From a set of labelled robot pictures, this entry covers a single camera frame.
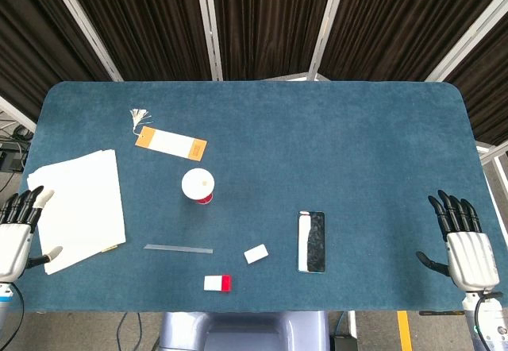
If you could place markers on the stack of white paper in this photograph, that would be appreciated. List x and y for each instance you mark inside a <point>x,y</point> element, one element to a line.
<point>79,208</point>

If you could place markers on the white and red block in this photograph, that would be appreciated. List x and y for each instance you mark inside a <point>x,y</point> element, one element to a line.
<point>214,283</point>

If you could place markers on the dark brown curtain panel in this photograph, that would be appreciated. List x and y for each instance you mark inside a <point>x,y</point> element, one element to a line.
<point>139,21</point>
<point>270,21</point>
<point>397,21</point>
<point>490,101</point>
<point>24,41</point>

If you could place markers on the grey robot torso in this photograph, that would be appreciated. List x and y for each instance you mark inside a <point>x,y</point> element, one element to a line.
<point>246,333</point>

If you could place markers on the black box on floor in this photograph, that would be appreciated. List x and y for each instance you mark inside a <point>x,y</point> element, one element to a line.
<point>345,344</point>

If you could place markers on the red paper cup white lid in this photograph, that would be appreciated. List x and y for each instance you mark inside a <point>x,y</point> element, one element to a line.
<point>197,184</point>

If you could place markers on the black smartphone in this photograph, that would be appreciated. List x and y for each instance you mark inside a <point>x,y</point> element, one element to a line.
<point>315,244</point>

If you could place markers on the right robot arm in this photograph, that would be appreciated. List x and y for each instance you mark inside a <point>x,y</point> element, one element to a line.
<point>494,323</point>

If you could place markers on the blue-grey carpeted table surface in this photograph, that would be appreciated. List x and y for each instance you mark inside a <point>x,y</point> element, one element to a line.
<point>317,148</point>

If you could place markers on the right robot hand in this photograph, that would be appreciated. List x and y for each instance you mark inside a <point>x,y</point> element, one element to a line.
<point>472,259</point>

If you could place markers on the orange white bookmark with tassel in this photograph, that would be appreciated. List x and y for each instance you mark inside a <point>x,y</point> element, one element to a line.
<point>170,143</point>

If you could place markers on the small white box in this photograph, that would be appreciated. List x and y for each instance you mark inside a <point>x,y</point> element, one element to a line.
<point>256,254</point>

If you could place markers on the transparent plastic straw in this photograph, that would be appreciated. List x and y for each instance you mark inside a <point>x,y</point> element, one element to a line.
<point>178,249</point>

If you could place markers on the yellow floor tape strip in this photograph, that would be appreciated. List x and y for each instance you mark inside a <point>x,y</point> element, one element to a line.
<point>405,331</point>

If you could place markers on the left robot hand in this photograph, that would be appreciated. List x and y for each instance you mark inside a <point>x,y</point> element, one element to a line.
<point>14,248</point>

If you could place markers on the white partition frame post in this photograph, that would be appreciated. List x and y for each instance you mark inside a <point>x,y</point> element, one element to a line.
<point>209,29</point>
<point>85,25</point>
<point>327,25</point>
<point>468,37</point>

